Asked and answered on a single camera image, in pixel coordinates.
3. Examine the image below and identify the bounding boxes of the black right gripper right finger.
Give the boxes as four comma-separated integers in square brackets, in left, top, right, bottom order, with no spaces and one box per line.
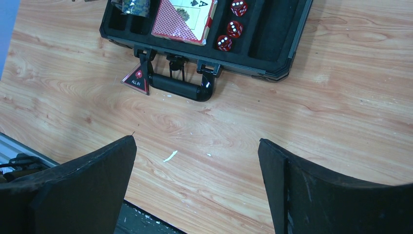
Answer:
[258,138,413,234]

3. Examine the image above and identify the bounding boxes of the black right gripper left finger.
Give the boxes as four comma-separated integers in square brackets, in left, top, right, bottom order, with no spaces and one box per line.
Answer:
[0,135,137,234]

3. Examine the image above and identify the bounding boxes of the black triangular all-in button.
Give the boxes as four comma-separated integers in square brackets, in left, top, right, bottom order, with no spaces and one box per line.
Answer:
[121,64,150,96]

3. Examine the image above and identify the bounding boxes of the black poker set case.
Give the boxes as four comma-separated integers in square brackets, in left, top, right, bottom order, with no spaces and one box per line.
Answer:
[99,0,312,102]

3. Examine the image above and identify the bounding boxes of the dark green poker chip stack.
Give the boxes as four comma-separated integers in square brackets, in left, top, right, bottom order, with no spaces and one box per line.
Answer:
[110,0,150,18]

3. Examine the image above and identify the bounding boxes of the red playing card deck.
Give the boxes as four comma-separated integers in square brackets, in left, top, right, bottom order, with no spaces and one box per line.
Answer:
[151,0,218,46]

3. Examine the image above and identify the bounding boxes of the red dice in case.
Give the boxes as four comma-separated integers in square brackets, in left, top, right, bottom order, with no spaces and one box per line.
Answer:
[216,0,247,52]

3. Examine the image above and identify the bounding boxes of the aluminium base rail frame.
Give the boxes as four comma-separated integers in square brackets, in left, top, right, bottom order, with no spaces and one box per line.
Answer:
[0,133,184,234]

